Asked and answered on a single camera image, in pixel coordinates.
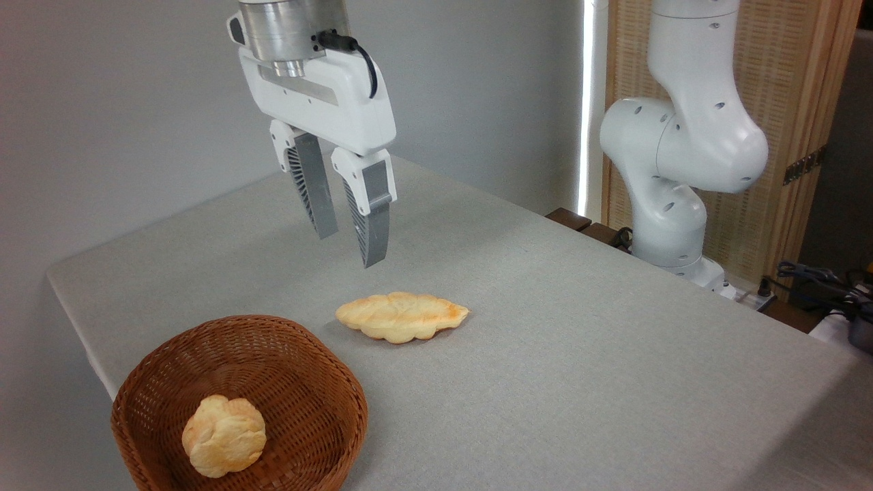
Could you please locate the brown woven wicker basket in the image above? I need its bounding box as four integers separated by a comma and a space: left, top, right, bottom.
111, 315, 369, 491

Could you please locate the round bread roll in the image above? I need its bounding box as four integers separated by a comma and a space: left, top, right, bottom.
182, 395, 267, 479

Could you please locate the dark brown wooden block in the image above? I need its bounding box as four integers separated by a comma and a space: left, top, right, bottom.
580, 222, 632, 252
546, 207, 593, 233

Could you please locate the metal screen hinge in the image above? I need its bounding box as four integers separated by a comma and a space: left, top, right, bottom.
783, 146, 827, 186

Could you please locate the wooden folding screen panel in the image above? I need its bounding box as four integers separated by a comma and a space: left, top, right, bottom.
604, 0, 863, 287

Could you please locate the long braided bread loaf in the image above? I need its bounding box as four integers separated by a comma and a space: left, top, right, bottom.
335, 292, 471, 344

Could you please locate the white window frame strip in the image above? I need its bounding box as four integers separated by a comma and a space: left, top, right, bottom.
577, 0, 610, 219

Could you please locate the bundle of dark cables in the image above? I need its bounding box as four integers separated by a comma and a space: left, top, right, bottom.
760, 261, 873, 321

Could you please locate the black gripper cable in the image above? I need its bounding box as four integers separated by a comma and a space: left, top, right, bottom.
316, 30, 380, 100

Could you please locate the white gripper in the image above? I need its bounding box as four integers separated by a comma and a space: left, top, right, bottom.
237, 46, 398, 269

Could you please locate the grey tablecloth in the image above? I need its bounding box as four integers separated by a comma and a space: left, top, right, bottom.
46, 155, 873, 491

